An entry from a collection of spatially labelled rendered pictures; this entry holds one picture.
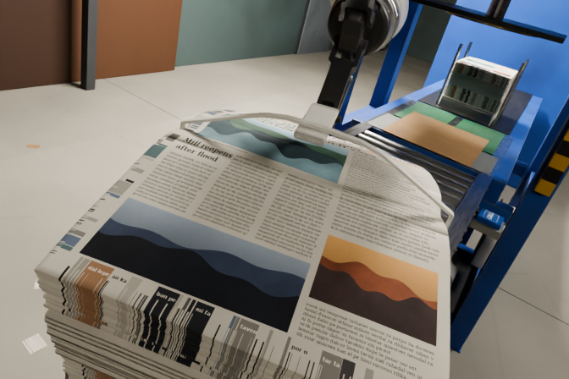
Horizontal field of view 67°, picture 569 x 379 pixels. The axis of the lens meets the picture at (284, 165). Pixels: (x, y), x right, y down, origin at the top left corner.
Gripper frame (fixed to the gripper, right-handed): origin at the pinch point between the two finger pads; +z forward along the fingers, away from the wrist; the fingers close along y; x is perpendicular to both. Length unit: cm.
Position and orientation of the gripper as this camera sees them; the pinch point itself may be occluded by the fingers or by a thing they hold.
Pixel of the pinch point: (328, 57)
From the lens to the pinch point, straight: 39.2
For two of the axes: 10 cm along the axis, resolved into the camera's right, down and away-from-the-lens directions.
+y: -1.7, 8.5, 5.0
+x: -9.4, -2.9, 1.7
